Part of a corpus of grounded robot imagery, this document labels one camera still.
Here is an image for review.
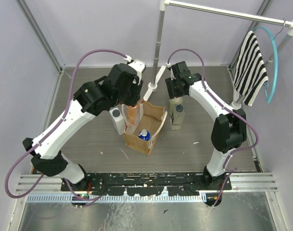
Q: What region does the clear bottle dark cap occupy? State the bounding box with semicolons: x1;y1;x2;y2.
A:
171;104;185;130

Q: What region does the amber bottle pink cap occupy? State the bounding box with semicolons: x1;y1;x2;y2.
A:
127;103;140;125

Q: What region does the black white striped cloth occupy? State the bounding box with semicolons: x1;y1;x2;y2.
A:
233;31;268;106

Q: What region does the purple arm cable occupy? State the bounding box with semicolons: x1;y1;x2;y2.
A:
4;49;132;208
165;49;259;207

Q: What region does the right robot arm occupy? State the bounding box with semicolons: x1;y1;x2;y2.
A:
165;61;247;190

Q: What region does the pale green bottle cream cap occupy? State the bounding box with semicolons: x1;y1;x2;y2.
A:
168;97;183;116

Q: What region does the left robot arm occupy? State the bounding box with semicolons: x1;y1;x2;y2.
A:
23;60;146;191

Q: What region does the blue orange pump bottle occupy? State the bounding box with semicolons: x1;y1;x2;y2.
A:
138;129;151;141

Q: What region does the metal clothes rack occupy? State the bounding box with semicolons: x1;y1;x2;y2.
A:
133;0;293;109

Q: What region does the watermelon print canvas bag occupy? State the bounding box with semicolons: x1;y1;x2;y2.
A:
122;100;167;155

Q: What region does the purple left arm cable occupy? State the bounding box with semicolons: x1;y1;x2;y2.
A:
4;49;132;208

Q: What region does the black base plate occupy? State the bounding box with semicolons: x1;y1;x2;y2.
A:
72;172;224;196

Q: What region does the teal hanger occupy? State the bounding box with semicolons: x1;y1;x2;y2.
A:
253;26;280;104

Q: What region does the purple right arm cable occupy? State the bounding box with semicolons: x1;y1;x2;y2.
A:
165;49;259;207

